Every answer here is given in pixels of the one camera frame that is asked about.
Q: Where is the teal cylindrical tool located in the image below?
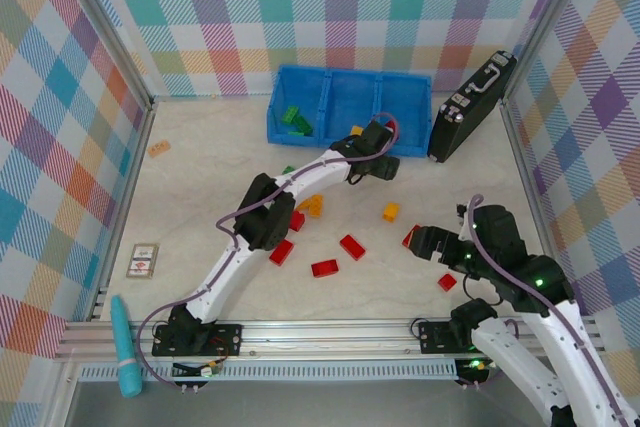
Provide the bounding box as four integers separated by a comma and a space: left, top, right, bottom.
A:
110, 295, 143, 398

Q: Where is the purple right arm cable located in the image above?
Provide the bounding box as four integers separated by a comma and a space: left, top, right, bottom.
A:
458, 193, 631, 427

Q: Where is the grey slotted cable duct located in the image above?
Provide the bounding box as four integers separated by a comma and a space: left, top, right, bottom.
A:
79, 364, 460, 383

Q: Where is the aluminium frame post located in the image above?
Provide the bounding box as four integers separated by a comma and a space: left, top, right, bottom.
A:
49, 0, 156, 111
502, 0, 601, 98

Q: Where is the aluminium side rail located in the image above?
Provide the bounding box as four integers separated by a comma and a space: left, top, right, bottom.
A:
499, 96, 559, 261
85, 99, 157, 322

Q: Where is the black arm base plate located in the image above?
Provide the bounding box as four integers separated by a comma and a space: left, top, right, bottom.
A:
418, 320, 481, 354
152, 324, 244, 358

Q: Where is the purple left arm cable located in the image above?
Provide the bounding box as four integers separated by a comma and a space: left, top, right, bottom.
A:
137, 112, 401, 388

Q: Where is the black hard briefcase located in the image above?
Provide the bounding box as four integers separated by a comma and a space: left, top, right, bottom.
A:
427, 50, 518, 164

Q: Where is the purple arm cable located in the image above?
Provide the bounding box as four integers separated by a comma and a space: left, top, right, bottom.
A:
137, 112, 401, 388
458, 193, 631, 427

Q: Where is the small printed card box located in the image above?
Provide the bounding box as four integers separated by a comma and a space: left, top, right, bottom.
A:
125, 242, 160, 279

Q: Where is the aluminium mounting rail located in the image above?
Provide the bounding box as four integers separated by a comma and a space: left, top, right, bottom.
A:
53, 317, 606, 364

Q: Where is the blue three-compartment plastic bin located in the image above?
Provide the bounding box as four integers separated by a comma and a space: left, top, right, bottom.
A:
265, 64, 433, 159

